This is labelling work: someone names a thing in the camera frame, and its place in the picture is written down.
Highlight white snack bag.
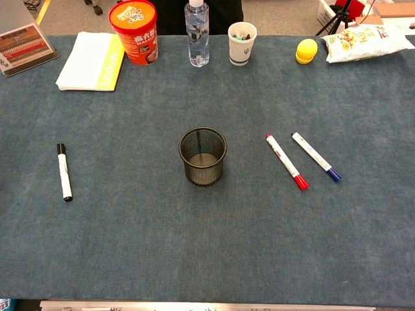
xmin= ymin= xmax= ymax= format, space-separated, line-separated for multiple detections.
xmin=320 ymin=23 xmax=415 ymax=64

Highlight binder clips in cup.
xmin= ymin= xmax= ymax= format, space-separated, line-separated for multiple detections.
xmin=232 ymin=28 xmax=254 ymax=42

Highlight aluminium profile rail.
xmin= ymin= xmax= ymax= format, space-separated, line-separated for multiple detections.
xmin=38 ymin=299 xmax=377 ymax=311

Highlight white plastic crate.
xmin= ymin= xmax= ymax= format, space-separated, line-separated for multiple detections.
xmin=316 ymin=0 xmax=338 ymax=27

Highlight orange instant noodle cup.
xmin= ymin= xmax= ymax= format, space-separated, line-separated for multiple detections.
xmin=108 ymin=0 xmax=160 ymax=67

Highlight clear plastic water bottle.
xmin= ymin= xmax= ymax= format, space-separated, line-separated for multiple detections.
xmin=184 ymin=0 xmax=210 ymax=68

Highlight framed patterned picture card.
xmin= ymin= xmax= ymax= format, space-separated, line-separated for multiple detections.
xmin=0 ymin=22 xmax=61 ymax=78

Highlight black chair caster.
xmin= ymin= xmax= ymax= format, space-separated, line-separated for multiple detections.
xmin=83 ymin=0 xmax=104 ymax=16

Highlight red capped white marker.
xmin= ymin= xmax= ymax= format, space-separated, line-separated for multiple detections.
xmin=265 ymin=133 xmax=310 ymax=191

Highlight red box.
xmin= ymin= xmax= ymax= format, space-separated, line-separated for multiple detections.
xmin=334 ymin=0 xmax=366 ymax=22

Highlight black tripod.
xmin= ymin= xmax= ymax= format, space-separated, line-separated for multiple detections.
xmin=315 ymin=0 xmax=357 ymax=36

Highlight blue-grey felt table cloth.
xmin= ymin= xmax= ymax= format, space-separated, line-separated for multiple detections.
xmin=0 ymin=34 xmax=415 ymax=308

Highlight brown cardboard box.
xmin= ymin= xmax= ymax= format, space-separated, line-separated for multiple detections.
xmin=355 ymin=2 xmax=415 ymax=26

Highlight black capped white marker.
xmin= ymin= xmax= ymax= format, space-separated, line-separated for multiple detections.
xmin=56 ymin=143 xmax=74 ymax=203

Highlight black mesh pen cup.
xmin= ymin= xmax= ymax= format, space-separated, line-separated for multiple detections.
xmin=178 ymin=126 xmax=228 ymax=187

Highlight white and yellow notebook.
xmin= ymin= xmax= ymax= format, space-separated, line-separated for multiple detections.
xmin=55 ymin=31 xmax=126 ymax=93

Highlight yellow egg-shaped container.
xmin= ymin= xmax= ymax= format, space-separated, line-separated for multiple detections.
xmin=294 ymin=38 xmax=319 ymax=65

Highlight white paper cup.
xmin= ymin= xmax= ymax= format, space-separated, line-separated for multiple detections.
xmin=227 ymin=21 xmax=258 ymax=67

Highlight blue capped white marker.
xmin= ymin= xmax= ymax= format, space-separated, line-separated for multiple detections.
xmin=290 ymin=131 xmax=343 ymax=183

